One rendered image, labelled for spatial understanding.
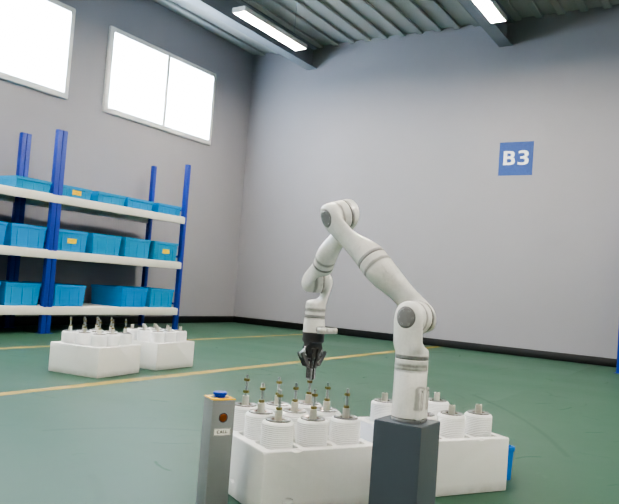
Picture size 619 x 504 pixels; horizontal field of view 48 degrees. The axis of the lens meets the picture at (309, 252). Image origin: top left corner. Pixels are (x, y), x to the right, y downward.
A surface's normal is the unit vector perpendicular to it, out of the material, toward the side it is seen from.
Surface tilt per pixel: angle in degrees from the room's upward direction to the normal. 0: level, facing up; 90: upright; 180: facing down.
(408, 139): 90
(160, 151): 90
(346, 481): 90
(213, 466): 90
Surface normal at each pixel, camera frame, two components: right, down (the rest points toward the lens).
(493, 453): 0.45, 0.00
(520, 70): -0.52, -0.07
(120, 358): 0.91, 0.05
